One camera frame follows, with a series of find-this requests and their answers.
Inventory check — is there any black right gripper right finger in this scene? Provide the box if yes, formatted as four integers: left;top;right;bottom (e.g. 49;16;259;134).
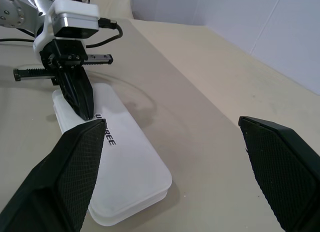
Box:
238;116;320;232

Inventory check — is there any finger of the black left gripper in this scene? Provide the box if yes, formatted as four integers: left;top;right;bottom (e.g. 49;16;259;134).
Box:
59;70;86;119
74;66;95;122

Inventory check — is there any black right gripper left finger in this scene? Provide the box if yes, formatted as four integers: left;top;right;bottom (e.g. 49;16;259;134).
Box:
0;119;106;232

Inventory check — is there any white plastic pencil case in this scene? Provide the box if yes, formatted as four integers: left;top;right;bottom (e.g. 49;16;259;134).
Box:
51;81;173;227

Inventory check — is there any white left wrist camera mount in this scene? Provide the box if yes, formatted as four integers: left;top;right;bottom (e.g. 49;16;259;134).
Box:
32;0;100;60

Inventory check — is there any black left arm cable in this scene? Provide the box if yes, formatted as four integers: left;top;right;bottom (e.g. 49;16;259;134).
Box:
0;17;124;49

